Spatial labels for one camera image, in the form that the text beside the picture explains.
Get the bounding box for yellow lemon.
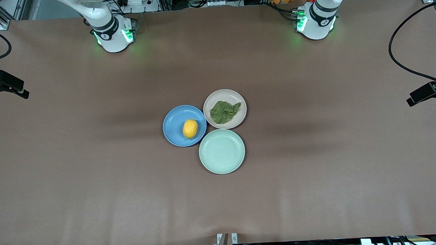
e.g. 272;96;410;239
183;119;199;140

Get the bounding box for green lettuce leaf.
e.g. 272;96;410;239
209;99;243;125

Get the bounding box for brown table cover sheet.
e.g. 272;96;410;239
0;0;436;245

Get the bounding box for blue plate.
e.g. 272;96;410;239
162;104;208;148

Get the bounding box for beige plate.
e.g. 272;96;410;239
202;88;248;131

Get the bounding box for light green plate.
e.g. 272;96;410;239
198;128;247;176

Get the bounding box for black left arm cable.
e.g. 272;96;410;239
386;0;436;86

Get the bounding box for small metal edge bracket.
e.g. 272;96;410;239
217;232;238;245

